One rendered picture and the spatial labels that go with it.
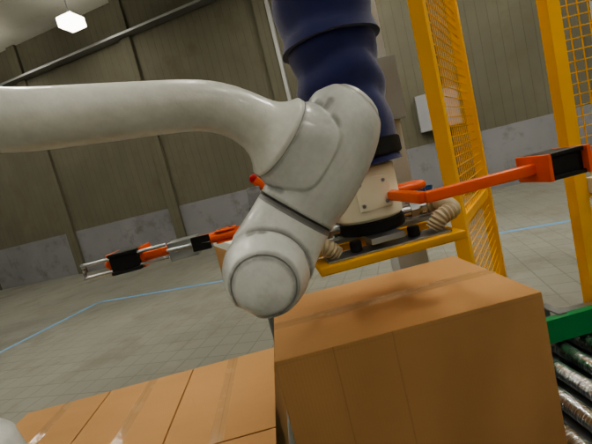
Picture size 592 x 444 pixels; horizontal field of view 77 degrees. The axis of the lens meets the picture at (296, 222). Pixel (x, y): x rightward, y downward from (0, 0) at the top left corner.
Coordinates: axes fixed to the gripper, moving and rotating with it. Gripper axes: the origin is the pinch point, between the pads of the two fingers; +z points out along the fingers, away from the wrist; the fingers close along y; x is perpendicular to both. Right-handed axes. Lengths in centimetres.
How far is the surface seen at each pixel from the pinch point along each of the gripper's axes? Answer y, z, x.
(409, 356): 33.0, -3.7, 23.9
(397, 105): -33, 104, 74
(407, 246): 10.2, 0.0, 29.6
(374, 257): 10.9, -0.2, 21.9
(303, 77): -31.8, 9.7, 16.8
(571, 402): 66, 10, 69
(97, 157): -195, 1049, -446
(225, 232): -1.1, 11.3, -9.5
